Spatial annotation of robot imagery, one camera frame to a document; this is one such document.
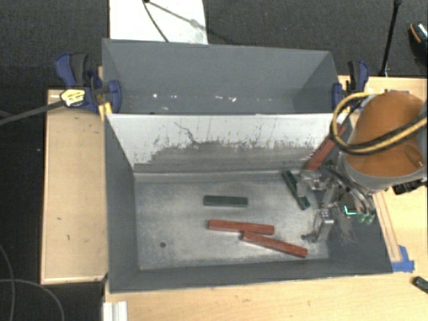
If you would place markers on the black cylinder on white bracket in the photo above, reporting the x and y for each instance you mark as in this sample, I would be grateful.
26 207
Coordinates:
406 186

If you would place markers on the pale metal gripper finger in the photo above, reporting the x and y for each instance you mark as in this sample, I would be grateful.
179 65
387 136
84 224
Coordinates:
313 183
326 216

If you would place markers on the red-brown flat block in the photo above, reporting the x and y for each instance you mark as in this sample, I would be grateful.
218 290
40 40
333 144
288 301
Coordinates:
274 244
322 154
240 227

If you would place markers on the dark green flat block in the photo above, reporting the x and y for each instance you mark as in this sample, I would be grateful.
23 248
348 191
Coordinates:
296 191
225 201

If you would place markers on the grey metal bin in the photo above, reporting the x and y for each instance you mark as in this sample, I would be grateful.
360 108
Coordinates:
207 186

